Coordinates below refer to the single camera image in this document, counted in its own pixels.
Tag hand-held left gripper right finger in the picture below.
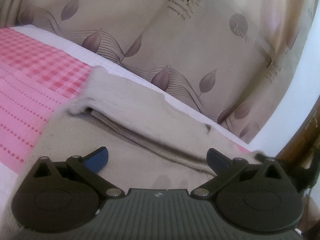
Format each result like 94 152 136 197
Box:
191 148 286 198

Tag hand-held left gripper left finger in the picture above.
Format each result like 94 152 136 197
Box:
31 146 125 198

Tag beige knit sweater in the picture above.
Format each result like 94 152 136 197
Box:
10 65 264 230

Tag brown wooden door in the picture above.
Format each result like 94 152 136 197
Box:
274 99 320 172

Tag pink checked blanket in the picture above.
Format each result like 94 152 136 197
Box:
0 27 251 176

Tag beige leaf print curtain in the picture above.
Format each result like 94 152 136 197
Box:
0 0 316 145

